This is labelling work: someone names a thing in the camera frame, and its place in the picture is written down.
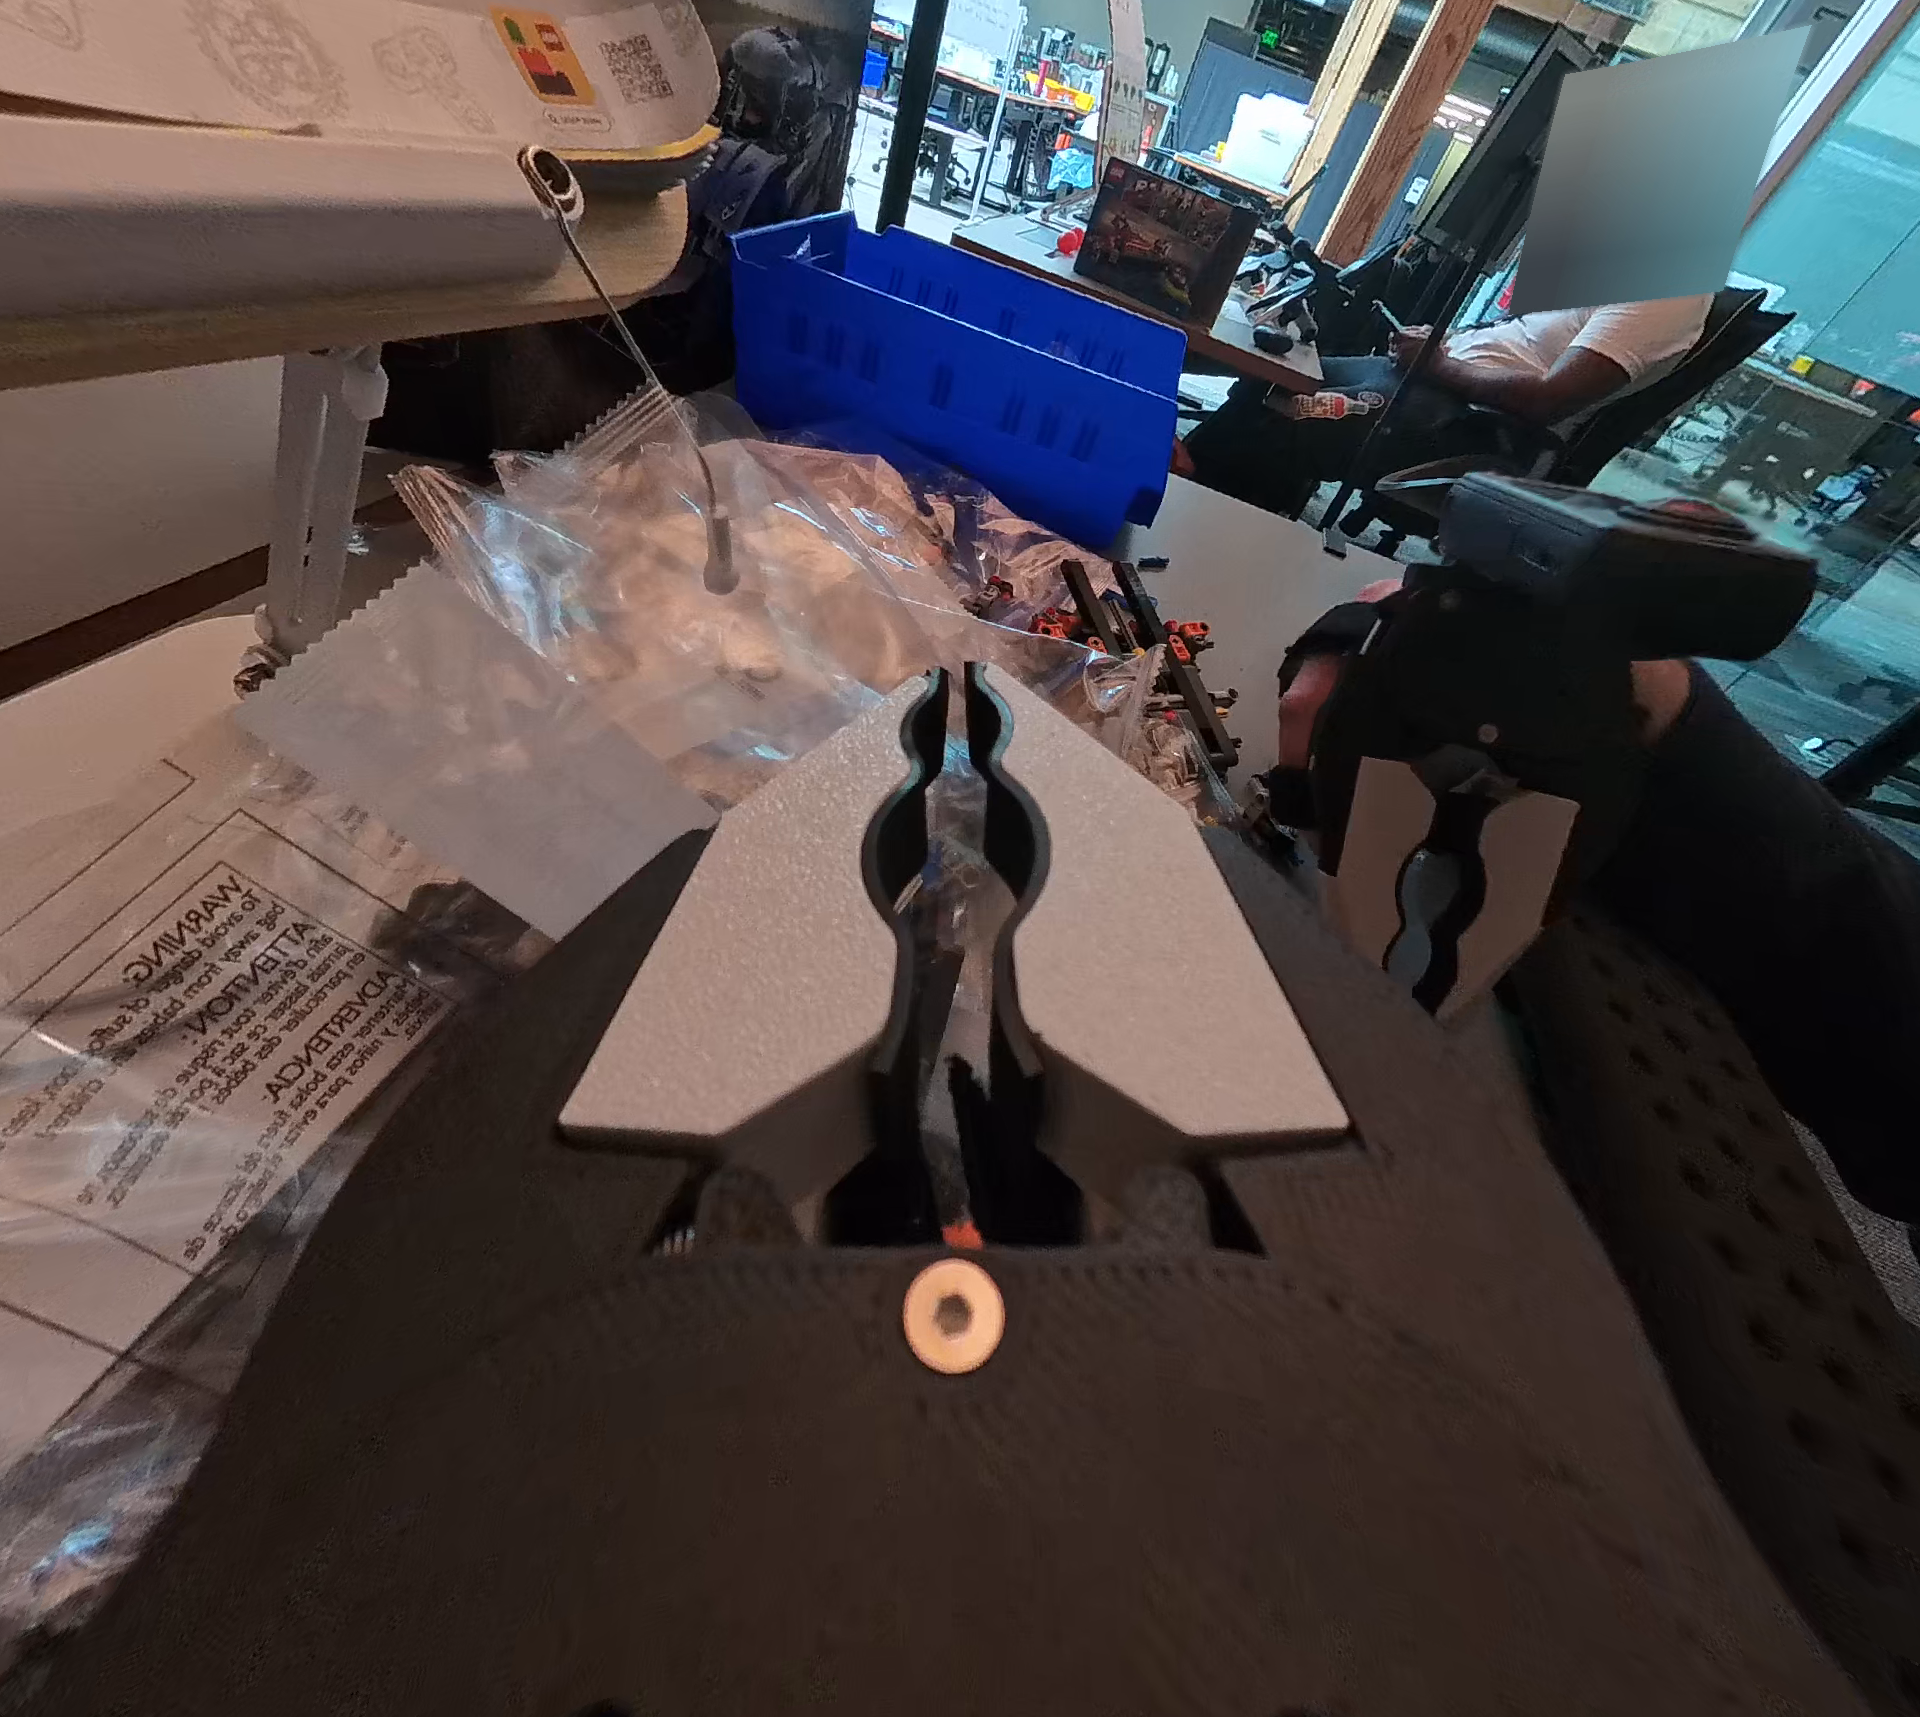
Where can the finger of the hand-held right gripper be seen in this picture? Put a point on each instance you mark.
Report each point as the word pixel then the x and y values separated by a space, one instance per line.
pixel 1372 833
pixel 1523 877

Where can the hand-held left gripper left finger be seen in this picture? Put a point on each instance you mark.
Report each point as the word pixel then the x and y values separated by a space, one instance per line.
pixel 750 984

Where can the cardboard sheet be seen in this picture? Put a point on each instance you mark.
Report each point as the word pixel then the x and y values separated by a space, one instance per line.
pixel 1123 22

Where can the lego chassis frame assembly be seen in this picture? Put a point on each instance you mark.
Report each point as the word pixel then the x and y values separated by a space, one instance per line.
pixel 1155 666

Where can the black mesh office chair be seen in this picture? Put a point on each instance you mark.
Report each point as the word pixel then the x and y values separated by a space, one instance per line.
pixel 1724 383

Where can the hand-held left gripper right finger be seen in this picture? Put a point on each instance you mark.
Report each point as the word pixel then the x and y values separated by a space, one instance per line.
pixel 1171 984

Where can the large clear bag white label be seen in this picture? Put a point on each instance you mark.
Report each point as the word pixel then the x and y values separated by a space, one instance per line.
pixel 225 998

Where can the black lego set box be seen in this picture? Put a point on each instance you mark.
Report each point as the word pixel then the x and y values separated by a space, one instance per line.
pixel 765 66

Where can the blue plastic bin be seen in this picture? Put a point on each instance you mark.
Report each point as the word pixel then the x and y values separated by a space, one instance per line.
pixel 974 397

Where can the lego car set box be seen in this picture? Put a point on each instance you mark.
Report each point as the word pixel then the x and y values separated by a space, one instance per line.
pixel 1166 240

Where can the person's right hand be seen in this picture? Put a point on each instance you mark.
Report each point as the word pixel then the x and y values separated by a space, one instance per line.
pixel 1321 720

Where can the white slotted stand leg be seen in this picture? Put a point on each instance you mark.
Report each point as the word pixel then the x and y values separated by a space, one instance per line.
pixel 314 473

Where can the wooden post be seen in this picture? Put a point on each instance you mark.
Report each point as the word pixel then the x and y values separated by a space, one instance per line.
pixel 1463 22

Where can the wooden desk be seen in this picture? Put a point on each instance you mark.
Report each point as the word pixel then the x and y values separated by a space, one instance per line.
pixel 1201 337

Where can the pile of clear lego bags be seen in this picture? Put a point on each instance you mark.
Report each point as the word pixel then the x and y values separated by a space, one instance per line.
pixel 601 576

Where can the black monitor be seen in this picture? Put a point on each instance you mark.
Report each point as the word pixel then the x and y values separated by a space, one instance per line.
pixel 1500 157

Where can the white book stand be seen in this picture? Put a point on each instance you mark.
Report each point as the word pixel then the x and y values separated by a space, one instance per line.
pixel 225 216

